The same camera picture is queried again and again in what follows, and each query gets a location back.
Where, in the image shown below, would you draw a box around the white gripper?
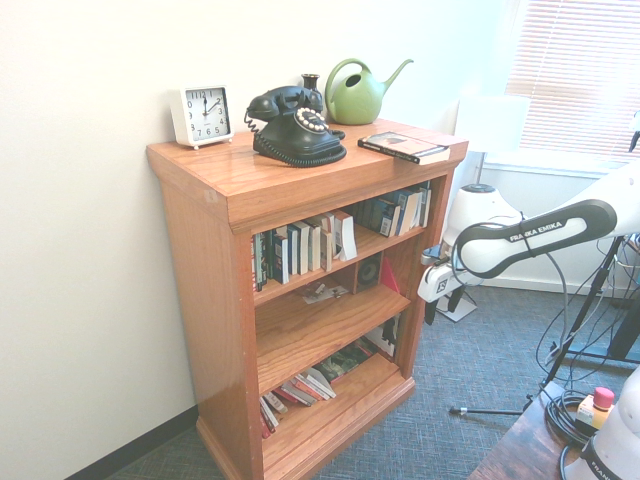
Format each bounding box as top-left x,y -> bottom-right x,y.
417,260 -> 470,327

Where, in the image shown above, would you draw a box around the Kundera paperback book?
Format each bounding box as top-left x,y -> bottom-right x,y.
357,131 -> 451,166

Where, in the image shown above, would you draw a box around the red folder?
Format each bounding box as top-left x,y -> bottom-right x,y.
381,256 -> 404,297

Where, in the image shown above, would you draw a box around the white black magazine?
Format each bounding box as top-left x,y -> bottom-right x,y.
362,312 -> 402,362

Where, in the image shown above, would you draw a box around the small wooden speaker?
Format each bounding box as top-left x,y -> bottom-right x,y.
355,251 -> 384,296

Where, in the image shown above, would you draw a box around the dark cover flat book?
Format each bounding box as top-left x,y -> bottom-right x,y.
312,344 -> 377,384

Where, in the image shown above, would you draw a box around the thick white paperback book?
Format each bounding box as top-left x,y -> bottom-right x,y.
332,209 -> 359,262

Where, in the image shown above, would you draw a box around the dark cover paperback book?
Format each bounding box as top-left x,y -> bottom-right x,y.
349,198 -> 390,234

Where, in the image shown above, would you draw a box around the loose paper pile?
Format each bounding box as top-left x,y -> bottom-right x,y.
301,282 -> 351,304

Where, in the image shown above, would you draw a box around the cream red book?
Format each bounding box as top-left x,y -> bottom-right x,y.
318,213 -> 336,272

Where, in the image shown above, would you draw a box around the white spine book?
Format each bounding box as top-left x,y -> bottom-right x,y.
307,219 -> 323,274

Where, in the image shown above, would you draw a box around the white cover paperback book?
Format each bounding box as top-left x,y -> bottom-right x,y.
303,367 -> 339,401

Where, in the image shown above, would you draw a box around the dark spine book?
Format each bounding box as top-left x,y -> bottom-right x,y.
287,224 -> 302,279

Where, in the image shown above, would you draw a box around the dark wooden table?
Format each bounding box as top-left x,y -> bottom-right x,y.
467,382 -> 640,480

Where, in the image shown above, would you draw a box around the blue white book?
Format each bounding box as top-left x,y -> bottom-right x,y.
272,227 -> 291,285

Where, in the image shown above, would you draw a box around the dark green book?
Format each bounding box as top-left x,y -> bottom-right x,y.
263,230 -> 277,284

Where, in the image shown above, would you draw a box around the yellow emergency stop button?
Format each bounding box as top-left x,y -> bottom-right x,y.
577,386 -> 617,432

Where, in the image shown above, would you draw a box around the red black hardcover book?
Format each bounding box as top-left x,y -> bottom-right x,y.
251,232 -> 268,294

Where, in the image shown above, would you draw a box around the green plastic watering can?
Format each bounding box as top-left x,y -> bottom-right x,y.
324,58 -> 415,126

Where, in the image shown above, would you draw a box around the black rotary telephone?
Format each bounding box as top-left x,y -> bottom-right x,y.
243,85 -> 348,166

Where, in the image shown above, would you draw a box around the wooden bookshelf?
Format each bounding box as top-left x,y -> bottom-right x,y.
145,118 -> 470,480

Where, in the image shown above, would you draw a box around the black ceramic vase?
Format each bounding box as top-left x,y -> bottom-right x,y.
300,72 -> 324,120

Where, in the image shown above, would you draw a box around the white window blinds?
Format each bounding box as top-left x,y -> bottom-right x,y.
504,0 -> 640,164

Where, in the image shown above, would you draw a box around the white square alarm clock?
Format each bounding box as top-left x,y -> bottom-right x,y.
169,84 -> 235,150

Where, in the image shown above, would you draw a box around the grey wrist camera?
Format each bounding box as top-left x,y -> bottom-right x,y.
419,244 -> 454,267

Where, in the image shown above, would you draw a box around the black camera tripod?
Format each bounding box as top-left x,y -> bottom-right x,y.
448,234 -> 640,417

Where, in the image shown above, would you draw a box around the coiled black cables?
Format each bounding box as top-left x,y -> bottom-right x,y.
544,389 -> 601,480

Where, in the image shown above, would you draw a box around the black desk frame leg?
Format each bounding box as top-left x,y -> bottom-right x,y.
554,299 -> 640,371

